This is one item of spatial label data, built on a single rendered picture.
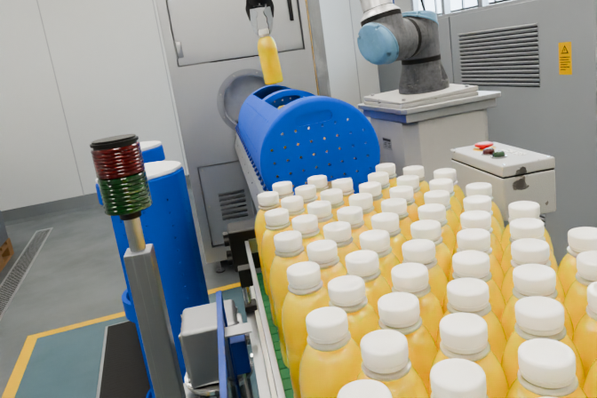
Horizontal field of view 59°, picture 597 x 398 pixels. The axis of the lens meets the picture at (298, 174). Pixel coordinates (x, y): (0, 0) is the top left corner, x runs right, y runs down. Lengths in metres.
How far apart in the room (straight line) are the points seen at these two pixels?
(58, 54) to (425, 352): 5.91
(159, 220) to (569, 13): 1.95
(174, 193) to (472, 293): 1.31
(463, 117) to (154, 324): 1.07
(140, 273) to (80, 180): 5.57
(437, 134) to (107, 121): 5.03
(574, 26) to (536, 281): 2.17
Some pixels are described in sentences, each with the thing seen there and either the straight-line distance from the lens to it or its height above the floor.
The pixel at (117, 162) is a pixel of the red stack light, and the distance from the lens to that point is 0.72.
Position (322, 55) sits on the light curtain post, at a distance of 2.63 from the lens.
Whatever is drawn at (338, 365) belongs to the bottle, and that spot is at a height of 1.06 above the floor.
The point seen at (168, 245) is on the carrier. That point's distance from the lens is 1.73.
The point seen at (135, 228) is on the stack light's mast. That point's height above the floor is 1.13.
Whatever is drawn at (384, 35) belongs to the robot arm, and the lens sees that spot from 1.46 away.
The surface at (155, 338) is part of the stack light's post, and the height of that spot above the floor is 0.97.
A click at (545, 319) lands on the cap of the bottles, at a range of 0.50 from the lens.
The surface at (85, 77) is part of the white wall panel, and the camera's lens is 6.21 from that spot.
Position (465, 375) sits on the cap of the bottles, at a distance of 0.42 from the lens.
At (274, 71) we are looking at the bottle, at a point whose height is 1.29.
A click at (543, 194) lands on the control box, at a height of 1.04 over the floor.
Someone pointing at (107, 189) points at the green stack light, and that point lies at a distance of 0.73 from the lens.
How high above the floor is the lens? 1.33
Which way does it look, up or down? 13 degrees down
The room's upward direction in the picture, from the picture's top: 8 degrees counter-clockwise
